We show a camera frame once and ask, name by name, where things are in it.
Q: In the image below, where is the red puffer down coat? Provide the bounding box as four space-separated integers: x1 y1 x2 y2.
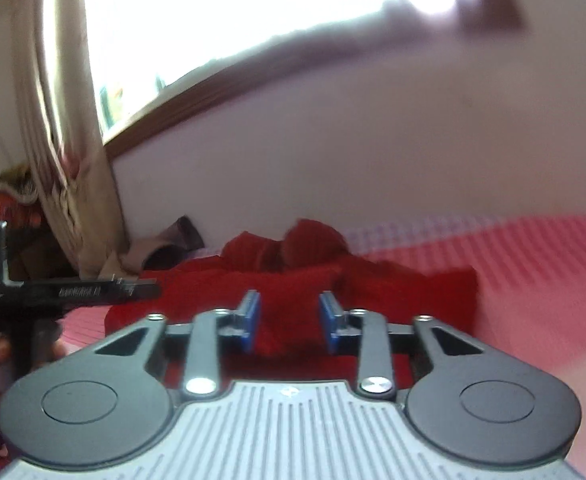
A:
104 220 479 382

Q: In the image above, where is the red floral covered bundle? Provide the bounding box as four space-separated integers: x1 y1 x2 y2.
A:
0 162 49 236

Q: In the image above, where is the brown folded blanket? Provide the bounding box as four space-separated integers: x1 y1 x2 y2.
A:
99 216 205 278

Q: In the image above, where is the pink checkered bed sheet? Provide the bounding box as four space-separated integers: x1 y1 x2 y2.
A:
63 216 586 476

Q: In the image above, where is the beige floral curtain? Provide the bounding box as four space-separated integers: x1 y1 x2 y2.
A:
11 0 128 278

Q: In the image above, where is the brown wooden window frame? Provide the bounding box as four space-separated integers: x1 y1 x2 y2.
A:
105 0 525 162

